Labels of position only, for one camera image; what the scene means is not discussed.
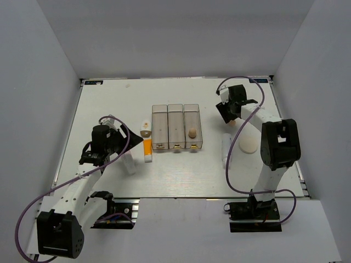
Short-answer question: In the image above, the clear left organizer bin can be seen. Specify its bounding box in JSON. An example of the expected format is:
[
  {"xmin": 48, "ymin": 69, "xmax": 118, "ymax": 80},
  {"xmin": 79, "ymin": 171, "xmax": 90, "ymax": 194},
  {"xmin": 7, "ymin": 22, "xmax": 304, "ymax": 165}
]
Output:
[{"xmin": 151, "ymin": 105, "xmax": 168, "ymax": 150}]

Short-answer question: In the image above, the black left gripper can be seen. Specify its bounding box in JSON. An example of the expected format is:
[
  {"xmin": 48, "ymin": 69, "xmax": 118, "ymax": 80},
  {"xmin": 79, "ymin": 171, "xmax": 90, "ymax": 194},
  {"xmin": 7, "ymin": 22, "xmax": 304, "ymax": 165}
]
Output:
[{"xmin": 105, "ymin": 123, "xmax": 144, "ymax": 156}]

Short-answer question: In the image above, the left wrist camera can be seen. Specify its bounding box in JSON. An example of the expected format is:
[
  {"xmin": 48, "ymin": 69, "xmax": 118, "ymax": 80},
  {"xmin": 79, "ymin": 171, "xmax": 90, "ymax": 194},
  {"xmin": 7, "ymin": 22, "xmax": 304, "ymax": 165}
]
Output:
[{"xmin": 98, "ymin": 115, "xmax": 115, "ymax": 129}]

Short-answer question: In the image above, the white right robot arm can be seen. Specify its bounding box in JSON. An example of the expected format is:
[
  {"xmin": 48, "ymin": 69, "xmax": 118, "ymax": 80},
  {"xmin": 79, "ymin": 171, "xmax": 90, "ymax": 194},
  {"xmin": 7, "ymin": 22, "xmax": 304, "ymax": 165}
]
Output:
[{"xmin": 216, "ymin": 84, "xmax": 301, "ymax": 219}]

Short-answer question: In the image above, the clear middle organizer bin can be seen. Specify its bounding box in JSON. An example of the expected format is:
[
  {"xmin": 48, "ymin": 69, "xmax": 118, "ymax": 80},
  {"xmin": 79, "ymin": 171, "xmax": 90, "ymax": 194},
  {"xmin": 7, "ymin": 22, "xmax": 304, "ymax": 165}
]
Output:
[{"xmin": 168, "ymin": 104, "xmax": 185, "ymax": 150}]

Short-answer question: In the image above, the blue label sticker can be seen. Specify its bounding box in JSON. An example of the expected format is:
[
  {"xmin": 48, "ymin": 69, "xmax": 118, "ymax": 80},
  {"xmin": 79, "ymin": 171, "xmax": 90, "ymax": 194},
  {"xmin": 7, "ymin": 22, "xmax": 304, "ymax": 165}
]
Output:
[
  {"xmin": 249, "ymin": 78, "xmax": 269, "ymax": 83},
  {"xmin": 84, "ymin": 80, "xmax": 104, "ymax": 85}
]

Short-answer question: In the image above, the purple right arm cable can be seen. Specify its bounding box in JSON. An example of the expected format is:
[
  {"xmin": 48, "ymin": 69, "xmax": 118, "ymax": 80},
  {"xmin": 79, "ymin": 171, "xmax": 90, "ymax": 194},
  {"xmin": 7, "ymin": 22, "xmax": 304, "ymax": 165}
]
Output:
[{"xmin": 216, "ymin": 76, "xmax": 297, "ymax": 224}]

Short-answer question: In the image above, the clear white cosmetic tube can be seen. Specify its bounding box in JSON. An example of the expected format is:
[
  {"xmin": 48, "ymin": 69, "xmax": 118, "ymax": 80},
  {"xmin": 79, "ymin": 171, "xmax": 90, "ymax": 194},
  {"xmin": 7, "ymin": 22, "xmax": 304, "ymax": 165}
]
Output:
[{"xmin": 221, "ymin": 133, "xmax": 232, "ymax": 169}]

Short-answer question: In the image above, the blue label sticker left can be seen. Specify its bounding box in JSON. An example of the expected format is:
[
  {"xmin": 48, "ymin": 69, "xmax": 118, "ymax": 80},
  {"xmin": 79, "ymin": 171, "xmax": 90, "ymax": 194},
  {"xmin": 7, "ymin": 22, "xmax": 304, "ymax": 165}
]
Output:
[{"xmin": 84, "ymin": 80, "xmax": 104, "ymax": 85}]

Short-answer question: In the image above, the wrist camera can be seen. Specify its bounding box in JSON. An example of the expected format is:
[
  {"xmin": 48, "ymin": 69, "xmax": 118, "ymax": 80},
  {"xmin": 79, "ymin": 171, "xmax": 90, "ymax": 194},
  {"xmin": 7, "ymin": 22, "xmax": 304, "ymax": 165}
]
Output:
[
  {"xmin": 218, "ymin": 85, "xmax": 229, "ymax": 104},
  {"xmin": 98, "ymin": 115, "xmax": 115, "ymax": 129}
]

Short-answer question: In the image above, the white bottle brown cap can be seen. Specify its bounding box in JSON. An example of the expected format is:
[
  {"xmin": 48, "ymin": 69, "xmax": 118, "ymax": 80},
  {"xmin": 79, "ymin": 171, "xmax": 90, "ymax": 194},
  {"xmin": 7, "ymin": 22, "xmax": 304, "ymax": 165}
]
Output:
[{"xmin": 140, "ymin": 119, "xmax": 151, "ymax": 138}]

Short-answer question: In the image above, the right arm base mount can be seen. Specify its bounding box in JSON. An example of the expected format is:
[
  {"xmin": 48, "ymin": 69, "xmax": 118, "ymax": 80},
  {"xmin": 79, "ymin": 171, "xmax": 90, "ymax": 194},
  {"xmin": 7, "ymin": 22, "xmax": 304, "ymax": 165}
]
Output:
[{"xmin": 223, "ymin": 196, "xmax": 282, "ymax": 233}]

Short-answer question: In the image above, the clear right organizer bin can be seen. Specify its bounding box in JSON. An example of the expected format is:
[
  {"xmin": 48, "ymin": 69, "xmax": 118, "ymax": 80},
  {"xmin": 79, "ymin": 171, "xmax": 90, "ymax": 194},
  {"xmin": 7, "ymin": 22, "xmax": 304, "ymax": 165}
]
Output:
[{"xmin": 184, "ymin": 104, "xmax": 203, "ymax": 150}]

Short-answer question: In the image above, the beige makeup sponge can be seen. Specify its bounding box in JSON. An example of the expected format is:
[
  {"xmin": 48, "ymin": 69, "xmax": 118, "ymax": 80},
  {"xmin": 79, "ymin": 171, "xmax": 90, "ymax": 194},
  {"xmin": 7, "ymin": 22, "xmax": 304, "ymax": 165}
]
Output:
[
  {"xmin": 229, "ymin": 120, "xmax": 236, "ymax": 127},
  {"xmin": 188, "ymin": 128, "xmax": 197, "ymax": 139}
]

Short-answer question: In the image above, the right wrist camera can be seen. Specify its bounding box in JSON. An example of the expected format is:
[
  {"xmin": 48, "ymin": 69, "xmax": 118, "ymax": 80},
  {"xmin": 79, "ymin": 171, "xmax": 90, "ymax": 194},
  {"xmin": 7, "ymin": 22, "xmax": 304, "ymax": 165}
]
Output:
[{"xmin": 218, "ymin": 85, "xmax": 229, "ymax": 104}]

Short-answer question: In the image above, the teal pink gradient tube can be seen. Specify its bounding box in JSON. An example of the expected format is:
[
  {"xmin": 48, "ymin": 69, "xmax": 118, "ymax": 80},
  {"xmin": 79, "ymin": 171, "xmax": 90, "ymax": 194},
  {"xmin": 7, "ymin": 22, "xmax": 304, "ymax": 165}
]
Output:
[{"xmin": 121, "ymin": 151, "xmax": 136, "ymax": 175}]

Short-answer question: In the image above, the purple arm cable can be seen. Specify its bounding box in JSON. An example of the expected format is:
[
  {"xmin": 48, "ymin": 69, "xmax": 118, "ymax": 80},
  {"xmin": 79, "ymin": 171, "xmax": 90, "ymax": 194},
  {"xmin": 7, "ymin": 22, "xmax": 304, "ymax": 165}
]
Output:
[
  {"xmin": 14, "ymin": 116, "xmax": 131, "ymax": 258},
  {"xmin": 216, "ymin": 76, "xmax": 297, "ymax": 224}
]

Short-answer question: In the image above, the orange cream tube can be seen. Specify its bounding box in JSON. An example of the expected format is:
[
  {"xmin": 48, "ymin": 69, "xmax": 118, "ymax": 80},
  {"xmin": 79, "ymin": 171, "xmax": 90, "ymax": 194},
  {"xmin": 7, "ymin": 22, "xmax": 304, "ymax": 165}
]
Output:
[{"xmin": 143, "ymin": 139, "xmax": 152, "ymax": 163}]

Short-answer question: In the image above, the blue label sticker right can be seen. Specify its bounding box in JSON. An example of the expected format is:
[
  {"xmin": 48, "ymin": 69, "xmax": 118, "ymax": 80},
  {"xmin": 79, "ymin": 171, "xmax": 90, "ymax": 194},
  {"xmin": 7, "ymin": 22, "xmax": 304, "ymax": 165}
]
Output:
[{"xmin": 249, "ymin": 78, "xmax": 269, "ymax": 83}]

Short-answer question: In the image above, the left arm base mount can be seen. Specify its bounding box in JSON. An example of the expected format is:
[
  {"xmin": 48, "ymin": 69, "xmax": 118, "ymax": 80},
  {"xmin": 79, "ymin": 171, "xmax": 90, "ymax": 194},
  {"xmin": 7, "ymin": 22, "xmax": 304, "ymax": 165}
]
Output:
[{"xmin": 86, "ymin": 191, "xmax": 139, "ymax": 230}]

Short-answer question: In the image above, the clear organizer bin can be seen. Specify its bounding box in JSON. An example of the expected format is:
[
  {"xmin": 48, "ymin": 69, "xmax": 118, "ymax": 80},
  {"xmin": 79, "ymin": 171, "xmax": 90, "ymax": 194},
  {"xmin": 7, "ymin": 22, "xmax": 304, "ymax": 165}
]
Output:
[
  {"xmin": 184, "ymin": 104, "xmax": 203, "ymax": 150},
  {"xmin": 151, "ymin": 105, "xmax": 168, "ymax": 150},
  {"xmin": 168, "ymin": 104, "xmax": 185, "ymax": 150}
]

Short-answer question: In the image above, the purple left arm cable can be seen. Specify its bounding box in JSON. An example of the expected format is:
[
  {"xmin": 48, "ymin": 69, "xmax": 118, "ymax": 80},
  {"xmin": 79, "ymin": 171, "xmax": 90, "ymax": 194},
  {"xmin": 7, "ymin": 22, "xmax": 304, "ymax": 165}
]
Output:
[{"xmin": 14, "ymin": 116, "xmax": 131, "ymax": 258}]

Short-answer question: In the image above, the round white powder puff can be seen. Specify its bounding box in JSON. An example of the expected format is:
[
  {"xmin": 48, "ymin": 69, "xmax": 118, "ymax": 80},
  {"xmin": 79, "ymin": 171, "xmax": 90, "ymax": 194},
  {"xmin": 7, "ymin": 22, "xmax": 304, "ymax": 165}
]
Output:
[{"xmin": 239, "ymin": 136, "xmax": 258, "ymax": 155}]

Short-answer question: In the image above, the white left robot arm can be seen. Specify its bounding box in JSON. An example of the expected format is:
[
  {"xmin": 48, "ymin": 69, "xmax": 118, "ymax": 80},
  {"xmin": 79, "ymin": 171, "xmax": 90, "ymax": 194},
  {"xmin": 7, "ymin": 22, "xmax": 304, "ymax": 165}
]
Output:
[{"xmin": 37, "ymin": 122, "xmax": 143, "ymax": 259}]

